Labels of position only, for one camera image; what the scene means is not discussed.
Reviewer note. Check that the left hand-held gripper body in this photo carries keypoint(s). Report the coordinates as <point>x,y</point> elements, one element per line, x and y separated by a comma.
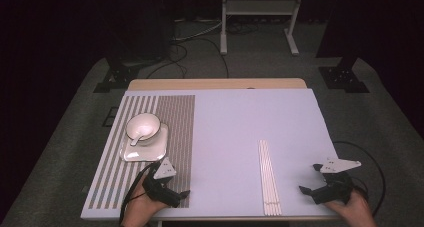
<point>160,190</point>

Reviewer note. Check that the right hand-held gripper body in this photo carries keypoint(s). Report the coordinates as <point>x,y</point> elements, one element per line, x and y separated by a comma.
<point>336,188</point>

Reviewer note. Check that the row of white chopsticks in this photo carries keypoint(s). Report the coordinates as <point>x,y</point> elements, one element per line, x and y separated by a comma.
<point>271,187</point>

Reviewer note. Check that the white square plate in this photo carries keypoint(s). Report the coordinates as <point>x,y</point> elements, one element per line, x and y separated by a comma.
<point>146,152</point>

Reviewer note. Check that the person's right hand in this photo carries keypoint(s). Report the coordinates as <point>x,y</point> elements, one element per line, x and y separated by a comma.
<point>358,210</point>

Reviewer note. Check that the striped placemat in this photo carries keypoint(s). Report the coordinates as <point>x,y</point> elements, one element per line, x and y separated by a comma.
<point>180,137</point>

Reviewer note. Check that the white ceramic spoon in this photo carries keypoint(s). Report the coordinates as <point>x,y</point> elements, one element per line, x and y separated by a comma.
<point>141,135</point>

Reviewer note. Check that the white round bowl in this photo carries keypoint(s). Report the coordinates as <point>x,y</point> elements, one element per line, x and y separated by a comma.
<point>143,125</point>

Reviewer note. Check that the light purple table mat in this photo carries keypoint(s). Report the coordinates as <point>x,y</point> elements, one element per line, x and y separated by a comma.
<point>233,130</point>

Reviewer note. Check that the floor socket box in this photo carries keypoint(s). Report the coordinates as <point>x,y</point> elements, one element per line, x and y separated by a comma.
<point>110,117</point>

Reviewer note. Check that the black stand base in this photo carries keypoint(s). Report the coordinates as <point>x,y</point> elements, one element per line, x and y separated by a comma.
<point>116,77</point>
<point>343,78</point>

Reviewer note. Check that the white metal stand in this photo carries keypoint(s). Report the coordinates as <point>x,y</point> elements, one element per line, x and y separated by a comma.
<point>260,7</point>

